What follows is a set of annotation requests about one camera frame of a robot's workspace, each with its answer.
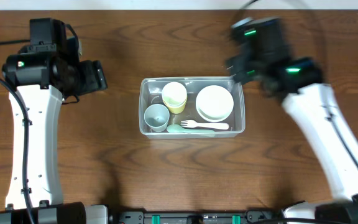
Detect white plastic bowl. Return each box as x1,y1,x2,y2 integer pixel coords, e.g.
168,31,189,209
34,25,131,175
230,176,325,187
196,85,234,123

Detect left black cable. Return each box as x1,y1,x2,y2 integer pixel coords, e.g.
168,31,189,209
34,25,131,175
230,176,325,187
0,39,35,224

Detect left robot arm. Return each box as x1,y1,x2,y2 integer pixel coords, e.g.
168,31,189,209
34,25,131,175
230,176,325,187
0,18,109,223

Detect black cable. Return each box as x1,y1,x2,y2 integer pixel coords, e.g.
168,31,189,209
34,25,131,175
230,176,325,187
0,39,35,224
237,0,358,197

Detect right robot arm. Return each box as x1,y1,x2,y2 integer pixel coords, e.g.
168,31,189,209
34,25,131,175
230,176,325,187
227,17,358,223

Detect right black cable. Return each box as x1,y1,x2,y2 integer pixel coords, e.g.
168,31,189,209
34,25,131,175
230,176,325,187
237,0,358,197

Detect clear plastic container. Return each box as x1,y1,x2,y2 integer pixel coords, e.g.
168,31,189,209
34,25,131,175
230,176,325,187
139,77,246,139

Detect grey plastic cup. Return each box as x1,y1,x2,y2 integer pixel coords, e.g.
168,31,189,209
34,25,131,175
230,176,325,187
144,104,170,132

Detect white plastic cup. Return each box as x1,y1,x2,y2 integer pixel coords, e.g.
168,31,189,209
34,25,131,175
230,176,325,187
162,82,187,106

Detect white plastic fork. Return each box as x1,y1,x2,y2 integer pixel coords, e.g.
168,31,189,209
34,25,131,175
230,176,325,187
180,120,229,130

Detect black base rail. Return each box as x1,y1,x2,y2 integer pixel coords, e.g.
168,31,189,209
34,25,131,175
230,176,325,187
108,208,282,224

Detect pale green plastic spoon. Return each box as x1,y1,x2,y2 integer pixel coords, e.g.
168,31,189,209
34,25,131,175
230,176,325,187
167,124,215,134

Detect yellow plastic cup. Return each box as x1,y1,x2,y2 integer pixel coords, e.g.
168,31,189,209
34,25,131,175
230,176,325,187
163,100,186,114

